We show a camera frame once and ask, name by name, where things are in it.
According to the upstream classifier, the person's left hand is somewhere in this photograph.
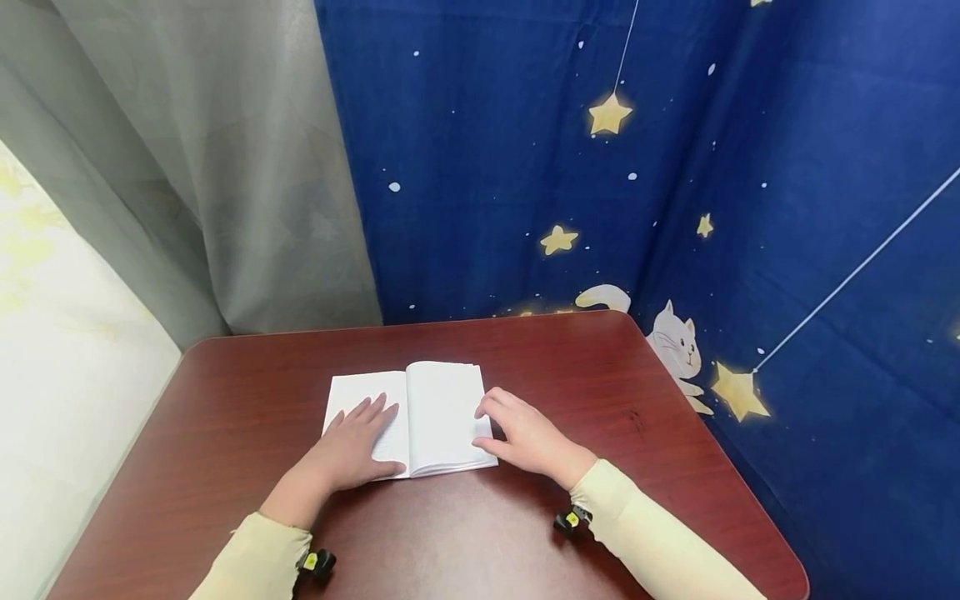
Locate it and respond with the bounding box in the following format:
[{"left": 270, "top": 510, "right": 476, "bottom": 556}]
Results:
[{"left": 293, "top": 393, "right": 407, "bottom": 503}]

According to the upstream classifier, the person's right hand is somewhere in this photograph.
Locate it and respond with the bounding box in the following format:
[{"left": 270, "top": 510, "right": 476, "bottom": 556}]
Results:
[{"left": 472, "top": 387, "right": 600, "bottom": 491}]

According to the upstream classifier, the white book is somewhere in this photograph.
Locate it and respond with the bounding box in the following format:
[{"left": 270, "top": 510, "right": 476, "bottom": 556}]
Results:
[{"left": 321, "top": 360, "right": 500, "bottom": 481}]

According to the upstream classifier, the person's right forearm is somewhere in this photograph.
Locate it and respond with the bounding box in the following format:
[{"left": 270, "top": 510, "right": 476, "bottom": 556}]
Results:
[{"left": 567, "top": 457, "right": 768, "bottom": 600}]

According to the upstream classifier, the person's left forearm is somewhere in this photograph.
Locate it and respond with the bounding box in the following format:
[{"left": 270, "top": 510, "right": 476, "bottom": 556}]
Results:
[{"left": 187, "top": 477, "right": 327, "bottom": 600}]

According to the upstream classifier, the black wrist band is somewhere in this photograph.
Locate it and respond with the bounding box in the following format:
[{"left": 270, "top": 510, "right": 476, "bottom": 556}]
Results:
[
  {"left": 552, "top": 502, "right": 594, "bottom": 537},
  {"left": 295, "top": 547, "right": 338, "bottom": 583}
]

